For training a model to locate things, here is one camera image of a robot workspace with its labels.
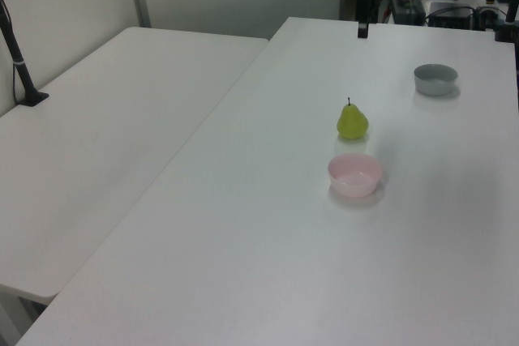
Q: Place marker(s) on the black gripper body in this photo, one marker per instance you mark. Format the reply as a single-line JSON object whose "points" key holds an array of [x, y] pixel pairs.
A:
{"points": [[363, 7]]}

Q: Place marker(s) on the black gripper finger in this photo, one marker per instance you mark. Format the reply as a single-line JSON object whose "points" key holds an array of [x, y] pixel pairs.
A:
{"points": [[360, 31], [365, 31]]}

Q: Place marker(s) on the green pear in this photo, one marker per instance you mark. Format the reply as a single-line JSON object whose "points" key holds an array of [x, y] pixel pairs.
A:
{"points": [[352, 123]]}

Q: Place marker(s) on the grey plastic bowl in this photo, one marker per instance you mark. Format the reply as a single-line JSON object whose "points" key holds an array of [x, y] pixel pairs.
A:
{"points": [[436, 82]]}

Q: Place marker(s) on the pink plastic bowl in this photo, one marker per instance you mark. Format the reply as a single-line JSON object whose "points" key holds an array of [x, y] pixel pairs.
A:
{"points": [[354, 178]]}

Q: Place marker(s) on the dark grey device box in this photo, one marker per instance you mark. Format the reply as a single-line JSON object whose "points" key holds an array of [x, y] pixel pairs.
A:
{"points": [[407, 7]]}

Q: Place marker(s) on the black electronics box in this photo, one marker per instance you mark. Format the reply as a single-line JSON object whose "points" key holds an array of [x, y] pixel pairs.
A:
{"points": [[450, 15]]}

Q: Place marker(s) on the white side table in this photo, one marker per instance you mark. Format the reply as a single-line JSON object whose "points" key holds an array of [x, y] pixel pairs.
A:
{"points": [[101, 139]]}

